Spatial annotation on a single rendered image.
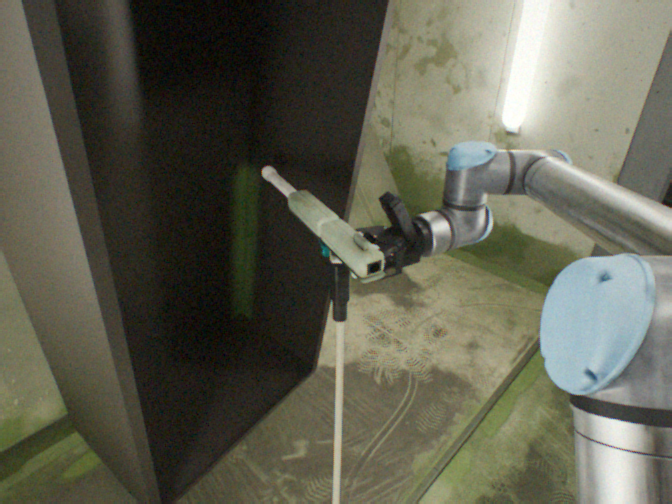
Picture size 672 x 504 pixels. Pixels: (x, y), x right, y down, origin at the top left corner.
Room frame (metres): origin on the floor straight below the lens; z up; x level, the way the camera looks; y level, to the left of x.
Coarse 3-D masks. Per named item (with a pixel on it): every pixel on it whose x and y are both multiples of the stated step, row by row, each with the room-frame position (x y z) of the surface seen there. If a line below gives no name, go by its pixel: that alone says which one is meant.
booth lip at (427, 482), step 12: (528, 360) 1.50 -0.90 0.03; (516, 372) 1.42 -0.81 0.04; (504, 384) 1.35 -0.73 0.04; (492, 396) 1.28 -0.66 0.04; (480, 420) 1.17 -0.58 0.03; (468, 432) 1.11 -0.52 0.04; (456, 444) 1.06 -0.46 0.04; (444, 456) 1.01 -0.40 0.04; (432, 468) 0.96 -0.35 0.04; (444, 468) 0.98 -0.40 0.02; (432, 480) 0.92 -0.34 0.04; (420, 492) 0.87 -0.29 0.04
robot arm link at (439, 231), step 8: (416, 216) 0.82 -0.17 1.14; (424, 216) 0.81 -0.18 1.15; (432, 216) 0.81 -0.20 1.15; (440, 216) 0.81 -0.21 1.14; (424, 224) 0.80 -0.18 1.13; (432, 224) 0.79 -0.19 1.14; (440, 224) 0.79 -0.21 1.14; (432, 232) 0.77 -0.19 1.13; (440, 232) 0.78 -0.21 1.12; (448, 232) 0.79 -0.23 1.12; (432, 240) 0.77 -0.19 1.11; (440, 240) 0.77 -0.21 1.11; (448, 240) 0.78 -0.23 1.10; (432, 248) 0.77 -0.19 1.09; (440, 248) 0.77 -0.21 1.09; (424, 256) 0.78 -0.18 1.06
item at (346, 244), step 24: (264, 168) 1.02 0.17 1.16; (288, 192) 0.89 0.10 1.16; (312, 216) 0.76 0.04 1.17; (336, 216) 0.75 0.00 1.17; (336, 240) 0.67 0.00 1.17; (360, 240) 0.63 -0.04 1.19; (336, 264) 0.68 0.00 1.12; (360, 264) 0.60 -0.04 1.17; (336, 288) 0.69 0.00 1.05; (336, 312) 0.69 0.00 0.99
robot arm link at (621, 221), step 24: (528, 168) 0.81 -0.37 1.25; (552, 168) 0.75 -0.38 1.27; (576, 168) 0.72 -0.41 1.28; (504, 192) 0.83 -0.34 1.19; (528, 192) 0.79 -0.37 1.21; (552, 192) 0.69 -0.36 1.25; (576, 192) 0.63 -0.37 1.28; (600, 192) 0.59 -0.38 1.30; (624, 192) 0.57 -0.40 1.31; (576, 216) 0.60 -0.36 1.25; (600, 216) 0.55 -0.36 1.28; (624, 216) 0.51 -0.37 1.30; (648, 216) 0.49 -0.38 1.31; (600, 240) 0.53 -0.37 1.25; (624, 240) 0.48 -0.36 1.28; (648, 240) 0.45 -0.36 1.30
